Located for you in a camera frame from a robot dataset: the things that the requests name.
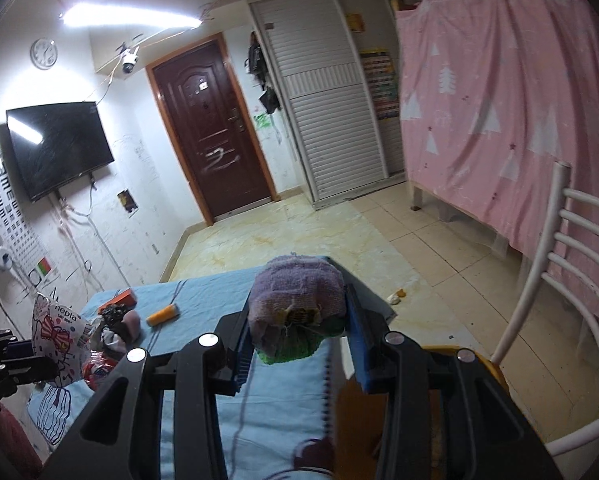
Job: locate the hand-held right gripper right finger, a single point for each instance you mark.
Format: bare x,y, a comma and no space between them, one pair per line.
364,360

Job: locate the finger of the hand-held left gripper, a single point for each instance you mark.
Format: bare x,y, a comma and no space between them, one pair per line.
24,372
14,350

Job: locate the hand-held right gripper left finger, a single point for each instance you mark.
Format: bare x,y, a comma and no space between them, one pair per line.
243,367

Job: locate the white printed plastic bag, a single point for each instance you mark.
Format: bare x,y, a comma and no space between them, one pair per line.
59,335

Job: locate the purple and green cloth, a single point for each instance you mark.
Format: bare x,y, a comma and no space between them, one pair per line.
294,290

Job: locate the orange thread spool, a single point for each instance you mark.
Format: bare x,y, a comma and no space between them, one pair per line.
163,315

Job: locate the light blue tablecloth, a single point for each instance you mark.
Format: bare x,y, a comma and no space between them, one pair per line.
279,410

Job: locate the dark red cloth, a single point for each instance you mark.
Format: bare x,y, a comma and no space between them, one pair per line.
4,440

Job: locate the scrap on floor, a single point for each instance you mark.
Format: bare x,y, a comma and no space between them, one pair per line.
397,296

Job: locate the red packet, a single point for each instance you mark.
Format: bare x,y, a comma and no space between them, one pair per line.
96,370

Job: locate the white power adapter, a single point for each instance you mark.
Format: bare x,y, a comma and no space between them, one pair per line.
1,260

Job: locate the small black object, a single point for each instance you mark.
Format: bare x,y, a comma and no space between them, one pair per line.
112,316

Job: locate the pink sponge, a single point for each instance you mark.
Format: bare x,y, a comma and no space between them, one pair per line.
131,325

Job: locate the orange box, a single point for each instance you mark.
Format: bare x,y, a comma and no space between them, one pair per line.
123,298

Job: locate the eye chart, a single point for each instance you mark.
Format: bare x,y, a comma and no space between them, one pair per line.
9,210

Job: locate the white metal chair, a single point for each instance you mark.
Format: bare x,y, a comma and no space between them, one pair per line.
559,240

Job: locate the dark brown door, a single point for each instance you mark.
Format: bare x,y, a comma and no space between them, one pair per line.
209,125

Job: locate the white louvred wardrobe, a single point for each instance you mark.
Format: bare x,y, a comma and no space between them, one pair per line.
324,110

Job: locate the small black hanging bag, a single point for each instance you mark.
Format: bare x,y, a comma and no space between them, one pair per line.
269,101

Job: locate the pink tree print curtain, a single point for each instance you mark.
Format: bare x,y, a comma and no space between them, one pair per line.
504,110

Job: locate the yellow sticker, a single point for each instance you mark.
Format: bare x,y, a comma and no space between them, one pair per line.
355,22

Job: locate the ceiling tube light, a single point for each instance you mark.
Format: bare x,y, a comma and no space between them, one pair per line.
129,16

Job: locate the open wall junction box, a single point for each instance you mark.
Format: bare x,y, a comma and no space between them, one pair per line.
128,201

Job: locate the black wall television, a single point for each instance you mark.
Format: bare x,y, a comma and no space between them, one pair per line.
54,150

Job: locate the colourful wall poster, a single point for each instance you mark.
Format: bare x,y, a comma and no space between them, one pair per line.
382,85

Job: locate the round wall clock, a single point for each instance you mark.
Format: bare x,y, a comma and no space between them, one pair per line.
43,54

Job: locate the white security camera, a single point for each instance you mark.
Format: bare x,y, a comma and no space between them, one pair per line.
128,62

